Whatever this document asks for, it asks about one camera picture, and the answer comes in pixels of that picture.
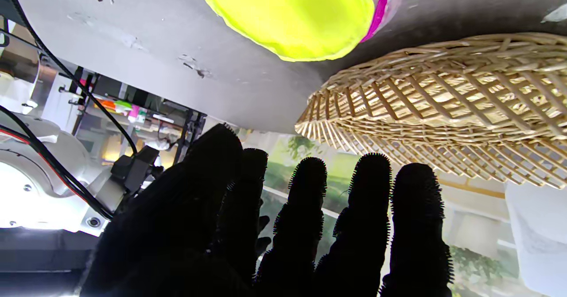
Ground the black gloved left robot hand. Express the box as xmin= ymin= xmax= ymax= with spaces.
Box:
xmin=80 ymin=124 xmax=454 ymax=297

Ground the yellow culture dish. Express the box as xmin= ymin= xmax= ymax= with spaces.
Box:
xmin=193 ymin=0 xmax=377 ymax=63

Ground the magenta culture dish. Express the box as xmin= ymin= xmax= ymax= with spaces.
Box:
xmin=360 ymin=0 xmax=407 ymax=43

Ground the metal storage shelf rack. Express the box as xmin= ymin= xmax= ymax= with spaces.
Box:
xmin=58 ymin=66 xmax=208 ymax=167

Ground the oval wicker basket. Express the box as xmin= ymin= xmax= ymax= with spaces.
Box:
xmin=295 ymin=32 xmax=567 ymax=189

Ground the white sheet at table corner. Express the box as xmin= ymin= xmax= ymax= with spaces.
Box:
xmin=505 ymin=182 xmax=567 ymax=297

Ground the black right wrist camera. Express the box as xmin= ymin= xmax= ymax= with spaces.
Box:
xmin=111 ymin=145 xmax=161 ymax=193

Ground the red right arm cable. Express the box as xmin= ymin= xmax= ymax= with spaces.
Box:
xmin=0 ymin=126 xmax=85 ymax=198

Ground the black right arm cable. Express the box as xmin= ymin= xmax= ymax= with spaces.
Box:
xmin=0 ymin=0 xmax=139 ymax=220

